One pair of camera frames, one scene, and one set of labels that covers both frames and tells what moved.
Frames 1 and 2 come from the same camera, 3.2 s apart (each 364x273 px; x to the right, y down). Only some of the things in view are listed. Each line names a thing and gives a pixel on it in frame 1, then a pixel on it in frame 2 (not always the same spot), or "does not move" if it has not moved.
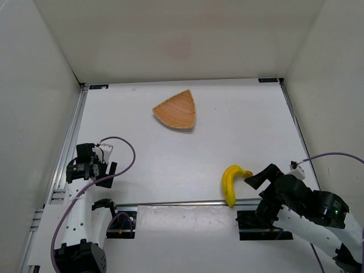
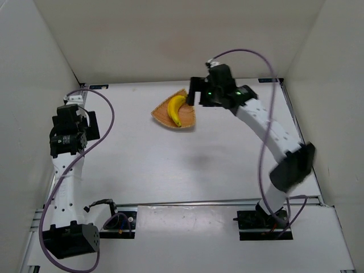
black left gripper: [100, 174] -> [92, 125]
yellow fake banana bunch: [228, 177] -> [173, 107]
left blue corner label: [98, 86] does not move
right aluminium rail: [311, 165] does not move
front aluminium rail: [190, 204] does not move
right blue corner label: [267, 79] does not move
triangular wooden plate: [178, 110] does not move
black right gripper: [273, 176] -> [194, 91]
